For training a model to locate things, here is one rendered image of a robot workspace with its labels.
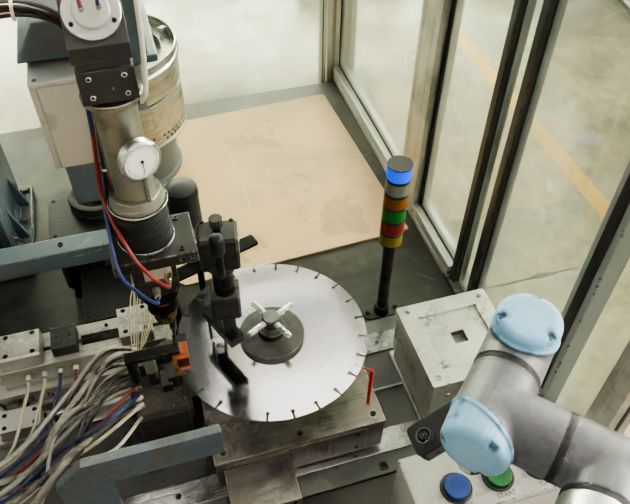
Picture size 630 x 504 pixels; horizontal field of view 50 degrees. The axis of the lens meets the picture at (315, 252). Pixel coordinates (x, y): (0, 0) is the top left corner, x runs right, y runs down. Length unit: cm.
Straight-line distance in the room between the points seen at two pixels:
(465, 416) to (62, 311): 105
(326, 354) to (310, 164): 76
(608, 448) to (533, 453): 7
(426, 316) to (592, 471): 64
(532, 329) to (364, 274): 83
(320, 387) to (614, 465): 54
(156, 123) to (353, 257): 55
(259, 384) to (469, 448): 50
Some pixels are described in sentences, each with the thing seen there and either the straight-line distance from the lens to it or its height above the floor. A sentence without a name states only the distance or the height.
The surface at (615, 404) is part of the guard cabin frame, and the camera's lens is 111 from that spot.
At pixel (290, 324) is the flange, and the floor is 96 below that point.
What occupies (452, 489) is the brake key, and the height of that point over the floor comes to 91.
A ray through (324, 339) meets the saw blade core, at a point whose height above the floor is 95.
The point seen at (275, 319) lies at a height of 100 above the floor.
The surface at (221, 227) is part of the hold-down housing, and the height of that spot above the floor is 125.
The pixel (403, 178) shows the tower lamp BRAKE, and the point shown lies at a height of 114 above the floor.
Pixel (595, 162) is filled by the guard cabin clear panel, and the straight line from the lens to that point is 104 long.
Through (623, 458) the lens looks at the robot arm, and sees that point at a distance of 73.
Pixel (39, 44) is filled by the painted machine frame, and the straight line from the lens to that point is 87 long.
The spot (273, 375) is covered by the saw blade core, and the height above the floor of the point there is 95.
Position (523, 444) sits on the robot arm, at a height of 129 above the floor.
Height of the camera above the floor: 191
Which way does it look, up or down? 47 degrees down
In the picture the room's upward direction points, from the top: 1 degrees clockwise
